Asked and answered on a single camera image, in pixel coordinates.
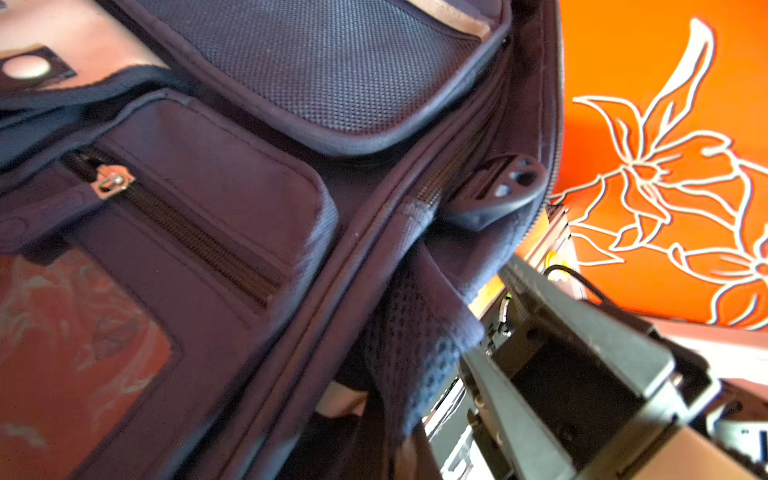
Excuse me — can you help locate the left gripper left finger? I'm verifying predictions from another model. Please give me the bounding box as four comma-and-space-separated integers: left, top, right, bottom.
463, 347, 576, 479

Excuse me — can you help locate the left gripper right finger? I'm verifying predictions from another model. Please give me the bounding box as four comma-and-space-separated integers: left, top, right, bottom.
499, 256, 675, 396

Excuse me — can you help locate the navy blue student backpack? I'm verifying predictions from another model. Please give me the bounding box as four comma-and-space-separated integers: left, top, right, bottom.
1, 1, 563, 479

